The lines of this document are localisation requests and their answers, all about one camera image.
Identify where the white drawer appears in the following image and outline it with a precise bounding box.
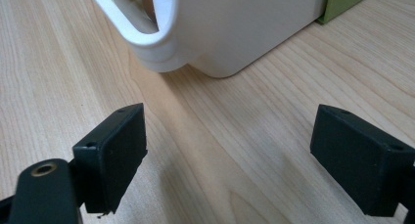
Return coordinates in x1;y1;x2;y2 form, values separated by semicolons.
86;0;331;79

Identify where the green drawer box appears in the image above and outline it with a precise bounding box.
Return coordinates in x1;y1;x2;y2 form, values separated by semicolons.
315;0;380;25

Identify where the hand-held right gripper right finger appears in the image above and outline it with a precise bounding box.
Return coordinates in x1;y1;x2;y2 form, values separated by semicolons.
309;104;415;217

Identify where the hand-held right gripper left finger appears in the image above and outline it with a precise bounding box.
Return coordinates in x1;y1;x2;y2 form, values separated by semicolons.
71;102;149;215

